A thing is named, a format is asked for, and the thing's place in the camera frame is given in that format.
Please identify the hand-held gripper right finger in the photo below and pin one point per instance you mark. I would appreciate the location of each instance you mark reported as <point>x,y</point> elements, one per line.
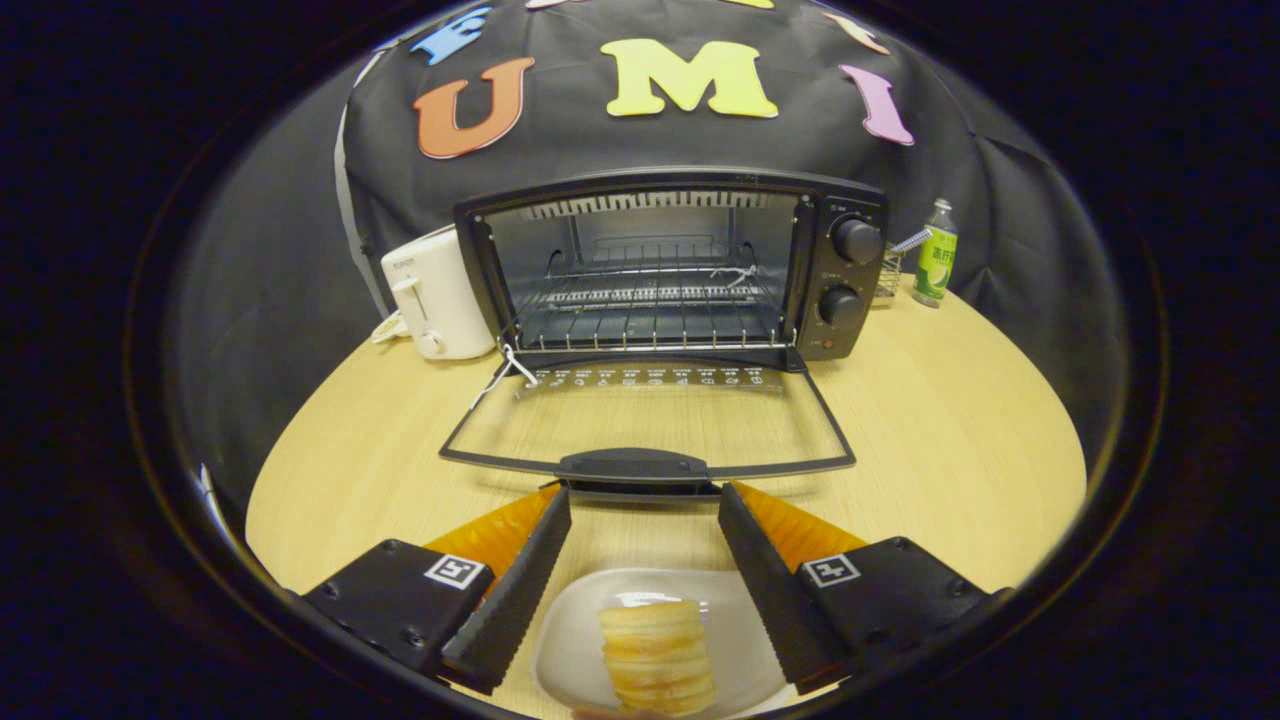
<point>780,600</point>

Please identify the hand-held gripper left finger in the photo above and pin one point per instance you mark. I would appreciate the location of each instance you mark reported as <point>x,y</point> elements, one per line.
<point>510,600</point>

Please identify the golden layered bread roll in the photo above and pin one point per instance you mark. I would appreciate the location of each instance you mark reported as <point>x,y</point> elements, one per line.
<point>657,655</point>

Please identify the black toaster oven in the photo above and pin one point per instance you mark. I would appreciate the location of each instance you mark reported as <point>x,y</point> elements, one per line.
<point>840,300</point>

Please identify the white pop-up toaster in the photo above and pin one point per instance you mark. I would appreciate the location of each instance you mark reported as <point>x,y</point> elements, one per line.
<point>445,300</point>

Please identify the white plate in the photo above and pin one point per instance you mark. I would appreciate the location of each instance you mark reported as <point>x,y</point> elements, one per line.
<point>575,650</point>

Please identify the green label drink bottle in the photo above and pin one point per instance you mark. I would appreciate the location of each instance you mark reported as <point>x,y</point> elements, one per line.
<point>936,265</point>

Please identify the striped straw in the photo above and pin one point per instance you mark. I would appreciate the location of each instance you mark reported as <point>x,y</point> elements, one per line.
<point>910,240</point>

